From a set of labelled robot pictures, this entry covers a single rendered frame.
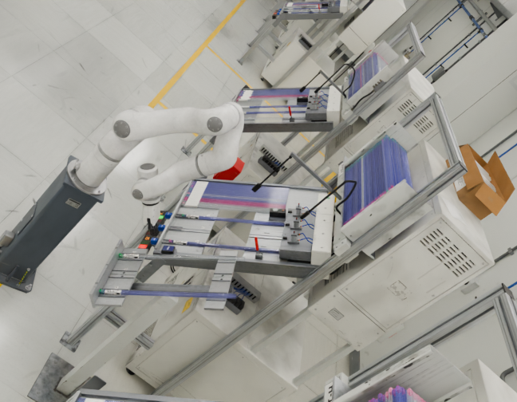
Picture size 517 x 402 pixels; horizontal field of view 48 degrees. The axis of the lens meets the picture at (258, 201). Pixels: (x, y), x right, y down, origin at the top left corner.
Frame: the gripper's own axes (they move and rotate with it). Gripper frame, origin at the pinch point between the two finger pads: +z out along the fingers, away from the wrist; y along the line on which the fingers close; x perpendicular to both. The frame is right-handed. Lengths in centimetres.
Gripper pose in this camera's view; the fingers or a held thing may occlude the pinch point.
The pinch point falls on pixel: (154, 230)
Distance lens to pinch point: 257.2
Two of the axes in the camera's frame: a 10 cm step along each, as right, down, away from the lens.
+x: 9.9, 0.8, -1.2
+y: -1.5, 4.9, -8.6
